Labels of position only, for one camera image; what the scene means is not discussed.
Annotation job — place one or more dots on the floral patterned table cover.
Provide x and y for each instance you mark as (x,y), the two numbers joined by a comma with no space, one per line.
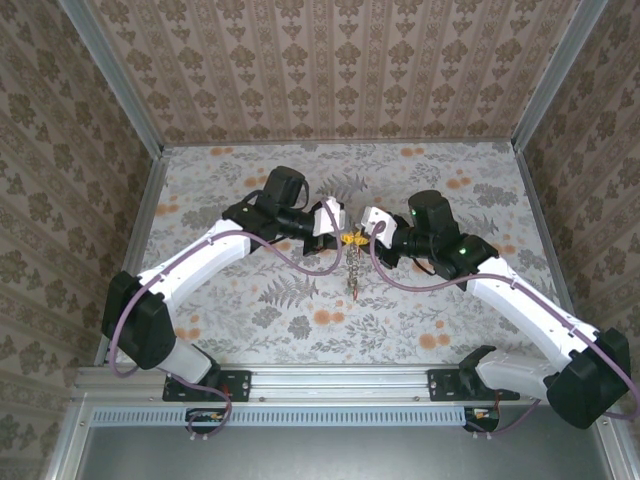
(350,340)

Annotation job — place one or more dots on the aluminium mounting rail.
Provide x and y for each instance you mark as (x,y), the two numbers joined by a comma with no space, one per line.
(340,382)

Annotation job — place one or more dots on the aluminium frame bar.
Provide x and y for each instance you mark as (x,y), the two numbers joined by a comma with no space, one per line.
(620,460)
(70,440)

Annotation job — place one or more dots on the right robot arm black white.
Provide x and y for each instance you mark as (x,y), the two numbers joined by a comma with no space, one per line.
(525,312)

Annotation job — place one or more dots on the aluminium side rail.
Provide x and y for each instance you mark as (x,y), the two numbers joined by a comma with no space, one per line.
(538,210)
(145,210)

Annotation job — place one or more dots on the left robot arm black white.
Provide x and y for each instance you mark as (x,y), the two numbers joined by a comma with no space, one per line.
(200,255)

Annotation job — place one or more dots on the grey metal sheet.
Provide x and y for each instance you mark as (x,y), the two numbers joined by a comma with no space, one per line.
(350,455)

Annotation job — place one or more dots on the thin aluminium rail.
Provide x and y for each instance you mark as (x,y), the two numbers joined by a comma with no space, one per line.
(340,143)

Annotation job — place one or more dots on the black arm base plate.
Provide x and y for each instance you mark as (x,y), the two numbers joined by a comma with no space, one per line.
(240,385)
(437,385)

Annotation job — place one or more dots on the black connector box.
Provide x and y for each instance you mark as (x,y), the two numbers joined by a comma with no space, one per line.
(482,422)
(200,425)

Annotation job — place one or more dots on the aluminium frame post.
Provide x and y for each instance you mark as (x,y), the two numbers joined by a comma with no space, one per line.
(114,75)
(557,75)

